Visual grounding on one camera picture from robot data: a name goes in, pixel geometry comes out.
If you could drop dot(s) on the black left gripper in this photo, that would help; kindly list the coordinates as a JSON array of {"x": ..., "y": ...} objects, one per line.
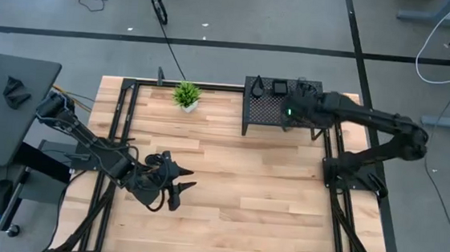
[{"x": 152, "y": 182}]

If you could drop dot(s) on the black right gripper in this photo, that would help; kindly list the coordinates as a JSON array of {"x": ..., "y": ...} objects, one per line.
[{"x": 303, "y": 106}]

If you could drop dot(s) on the black wavy round mini plate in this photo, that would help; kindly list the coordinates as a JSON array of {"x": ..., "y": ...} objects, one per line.
[{"x": 301, "y": 88}]

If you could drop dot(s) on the black square mini plate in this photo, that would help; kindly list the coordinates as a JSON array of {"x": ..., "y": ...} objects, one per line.
[{"x": 280, "y": 87}]

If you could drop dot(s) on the black teardrop mini plate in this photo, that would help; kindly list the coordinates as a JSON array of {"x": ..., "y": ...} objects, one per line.
[{"x": 257, "y": 90}]

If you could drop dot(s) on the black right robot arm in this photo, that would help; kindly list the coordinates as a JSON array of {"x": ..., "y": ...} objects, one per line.
[{"x": 370, "y": 115}]

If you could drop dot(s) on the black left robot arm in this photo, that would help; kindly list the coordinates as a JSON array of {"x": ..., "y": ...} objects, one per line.
[{"x": 83, "y": 135}]

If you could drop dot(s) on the black perforated metal shelf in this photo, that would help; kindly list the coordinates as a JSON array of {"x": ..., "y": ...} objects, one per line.
[{"x": 266, "y": 111}]

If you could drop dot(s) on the green plant in white pot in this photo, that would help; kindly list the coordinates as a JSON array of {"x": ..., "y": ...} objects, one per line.
[{"x": 187, "y": 95}]

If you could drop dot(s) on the black desk base with caster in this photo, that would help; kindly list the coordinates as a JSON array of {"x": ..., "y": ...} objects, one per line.
[{"x": 41, "y": 160}]

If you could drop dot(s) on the black triangular part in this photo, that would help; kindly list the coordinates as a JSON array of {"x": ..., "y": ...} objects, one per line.
[
  {"x": 17, "y": 100},
  {"x": 13, "y": 85}
]

